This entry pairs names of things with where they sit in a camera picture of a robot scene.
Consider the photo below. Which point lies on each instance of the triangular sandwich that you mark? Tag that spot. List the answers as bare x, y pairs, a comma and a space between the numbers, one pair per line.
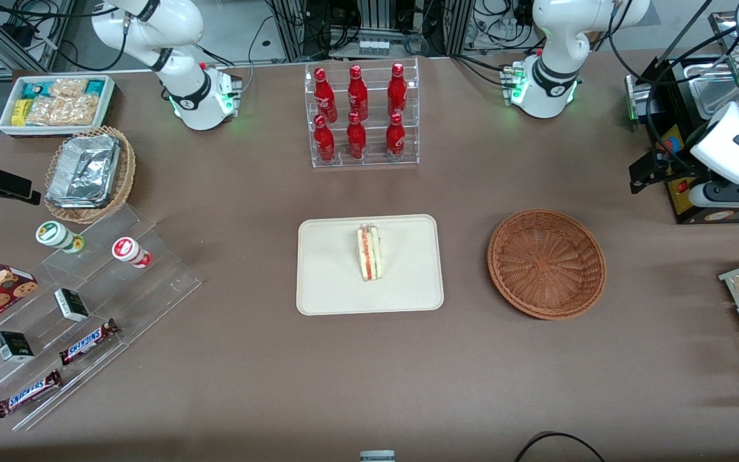
369, 253

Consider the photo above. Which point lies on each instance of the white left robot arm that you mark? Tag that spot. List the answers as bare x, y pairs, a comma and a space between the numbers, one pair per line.
555, 38

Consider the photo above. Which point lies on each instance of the steel tray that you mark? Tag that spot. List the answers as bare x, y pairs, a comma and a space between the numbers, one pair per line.
725, 32

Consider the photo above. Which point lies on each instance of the light wicker basket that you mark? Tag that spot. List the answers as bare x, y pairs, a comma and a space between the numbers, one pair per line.
127, 173

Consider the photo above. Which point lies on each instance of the brown round wicker basket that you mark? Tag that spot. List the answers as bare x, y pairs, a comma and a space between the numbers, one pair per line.
546, 263

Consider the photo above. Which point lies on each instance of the beige plastic tray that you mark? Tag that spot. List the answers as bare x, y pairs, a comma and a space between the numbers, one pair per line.
331, 276

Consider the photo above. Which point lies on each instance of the white rectangular snack bin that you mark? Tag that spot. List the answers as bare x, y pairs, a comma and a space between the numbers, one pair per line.
5, 125

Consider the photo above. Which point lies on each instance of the green lid cup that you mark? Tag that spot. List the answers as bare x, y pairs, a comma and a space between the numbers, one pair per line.
54, 233

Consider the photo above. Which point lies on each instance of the black countertop appliance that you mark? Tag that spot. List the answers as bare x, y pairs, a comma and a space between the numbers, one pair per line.
696, 215

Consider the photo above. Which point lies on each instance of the stacked aluminium foil trays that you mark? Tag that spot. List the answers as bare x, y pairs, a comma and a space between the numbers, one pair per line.
84, 170

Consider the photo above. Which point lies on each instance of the yellow snack packet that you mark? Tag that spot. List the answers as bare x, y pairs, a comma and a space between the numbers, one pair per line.
20, 112

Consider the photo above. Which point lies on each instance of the clear cracker bag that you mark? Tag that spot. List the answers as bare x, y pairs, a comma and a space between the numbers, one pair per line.
61, 111
68, 86

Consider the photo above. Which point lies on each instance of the teal snack packet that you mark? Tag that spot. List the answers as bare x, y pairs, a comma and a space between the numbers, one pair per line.
33, 88
95, 87

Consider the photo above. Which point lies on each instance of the red lid cup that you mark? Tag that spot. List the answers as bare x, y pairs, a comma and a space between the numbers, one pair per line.
127, 249

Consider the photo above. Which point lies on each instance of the small black carton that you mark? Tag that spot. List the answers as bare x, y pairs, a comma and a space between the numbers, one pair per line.
71, 305
13, 346

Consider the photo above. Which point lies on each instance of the clear acrylic step shelf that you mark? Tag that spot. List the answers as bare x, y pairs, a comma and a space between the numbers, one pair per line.
145, 289

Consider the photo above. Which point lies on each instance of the Snickers bar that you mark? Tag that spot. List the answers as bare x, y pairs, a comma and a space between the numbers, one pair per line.
87, 341
28, 393

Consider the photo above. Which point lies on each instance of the red cola bottle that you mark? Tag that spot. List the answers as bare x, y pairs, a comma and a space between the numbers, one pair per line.
356, 138
395, 136
357, 93
397, 91
324, 96
324, 141

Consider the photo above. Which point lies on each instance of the clear acrylic bottle rack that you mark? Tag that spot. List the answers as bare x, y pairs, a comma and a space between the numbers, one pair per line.
376, 160

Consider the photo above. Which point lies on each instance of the aluminium electronics rack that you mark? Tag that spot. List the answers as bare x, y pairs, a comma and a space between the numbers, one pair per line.
376, 25

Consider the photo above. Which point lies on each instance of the grey metal bracket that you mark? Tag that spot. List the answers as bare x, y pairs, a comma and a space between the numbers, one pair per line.
377, 456

